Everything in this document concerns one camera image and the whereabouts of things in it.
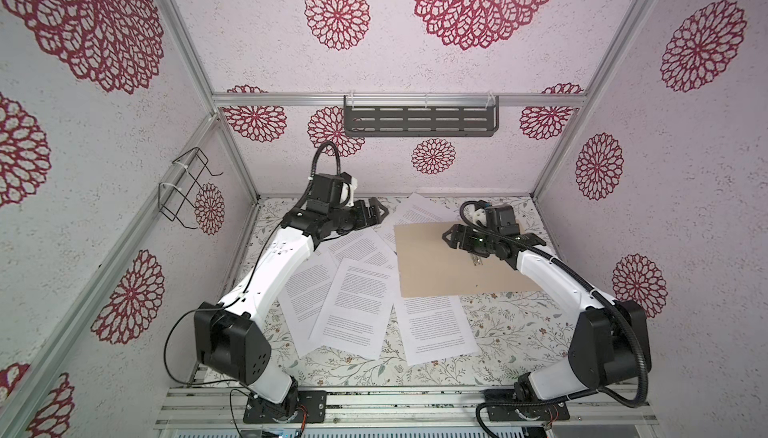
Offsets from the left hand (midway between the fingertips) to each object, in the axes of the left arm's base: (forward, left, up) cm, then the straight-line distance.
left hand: (375, 220), depth 79 cm
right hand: (+1, -23, -8) cm, 24 cm away
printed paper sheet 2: (-20, -17, -26) cm, 37 cm away
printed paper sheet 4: (-8, +24, -26) cm, 36 cm away
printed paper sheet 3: (-12, +7, -26) cm, 30 cm away
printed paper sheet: (+27, -15, -26) cm, 40 cm away
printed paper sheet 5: (+9, +4, -26) cm, 28 cm away
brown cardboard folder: (+1, -17, -26) cm, 31 cm away
